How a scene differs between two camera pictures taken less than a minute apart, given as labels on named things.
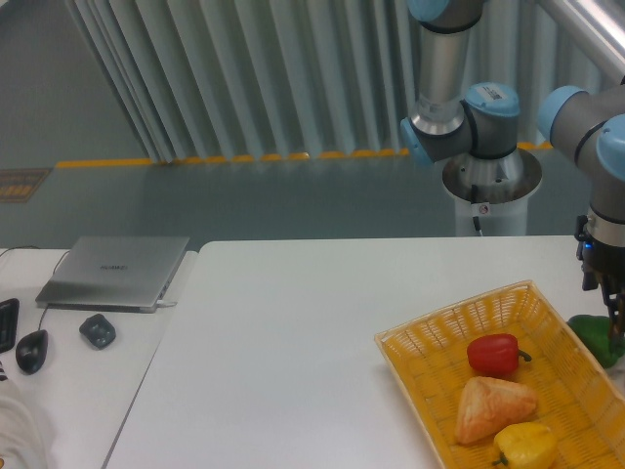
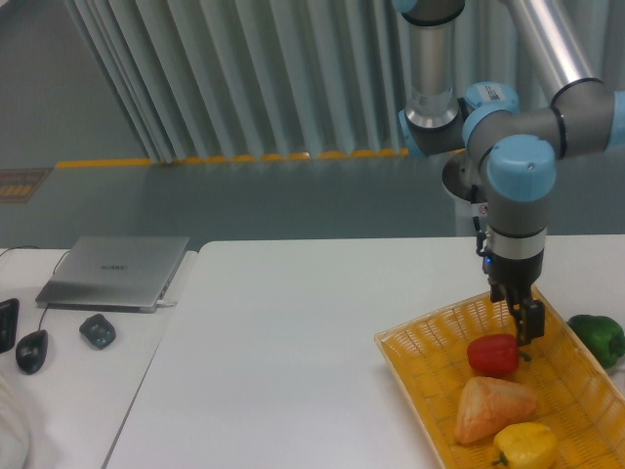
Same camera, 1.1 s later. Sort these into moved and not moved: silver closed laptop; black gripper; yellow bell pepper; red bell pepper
Moved: black gripper
Not moved: yellow bell pepper; silver closed laptop; red bell pepper
